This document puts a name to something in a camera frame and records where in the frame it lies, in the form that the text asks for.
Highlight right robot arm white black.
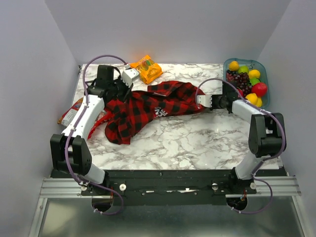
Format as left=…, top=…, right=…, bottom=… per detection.
left=211, top=81, right=286, bottom=194

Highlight green toy fruit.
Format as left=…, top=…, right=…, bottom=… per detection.
left=238, top=65, right=249, bottom=74

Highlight orange yellow toy fruit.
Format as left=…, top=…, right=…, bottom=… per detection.
left=229, top=61, right=239, bottom=71

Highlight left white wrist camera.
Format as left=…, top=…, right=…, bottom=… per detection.
left=121, top=68, right=139, bottom=88

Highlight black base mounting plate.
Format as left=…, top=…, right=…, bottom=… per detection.
left=44, top=168, right=289, bottom=209

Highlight teal plastic fruit bin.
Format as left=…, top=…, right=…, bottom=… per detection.
left=223, top=58, right=270, bottom=109

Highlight purple cable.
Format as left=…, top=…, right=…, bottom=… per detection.
left=195, top=78, right=287, bottom=214
left=64, top=54, right=131, bottom=215

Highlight dark purple toy grapes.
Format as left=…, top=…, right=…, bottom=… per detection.
left=226, top=70, right=252, bottom=97

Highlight red snack bag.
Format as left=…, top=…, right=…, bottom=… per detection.
left=57, top=97, right=113, bottom=139

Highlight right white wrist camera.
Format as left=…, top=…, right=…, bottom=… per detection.
left=196, top=95, right=212, bottom=108

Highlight aluminium rail frame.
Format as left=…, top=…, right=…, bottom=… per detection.
left=30, top=177, right=306, bottom=237

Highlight red black plaid shirt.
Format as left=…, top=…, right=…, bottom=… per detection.
left=105, top=80, right=205, bottom=145

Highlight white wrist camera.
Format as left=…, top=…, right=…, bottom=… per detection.
left=196, top=95, right=212, bottom=108
left=121, top=68, right=139, bottom=88

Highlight yellow toy lemon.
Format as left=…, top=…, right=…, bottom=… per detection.
left=248, top=69, right=261, bottom=79
left=245, top=93, right=263, bottom=108

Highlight red toy apple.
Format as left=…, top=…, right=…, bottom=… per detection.
left=251, top=82, right=268, bottom=97

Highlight orange snack bag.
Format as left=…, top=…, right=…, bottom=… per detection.
left=130, top=55, right=163, bottom=84

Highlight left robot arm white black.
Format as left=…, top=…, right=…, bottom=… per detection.
left=50, top=65, right=139, bottom=195

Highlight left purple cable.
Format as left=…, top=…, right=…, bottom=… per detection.
left=64, top=54, right=131, bottom=215

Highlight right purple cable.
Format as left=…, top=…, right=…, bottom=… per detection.
left=195, top=78, right=287, bottom=214

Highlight front yellow toy lemon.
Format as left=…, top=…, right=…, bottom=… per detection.
left=245, top=93, right=263, bottom=108

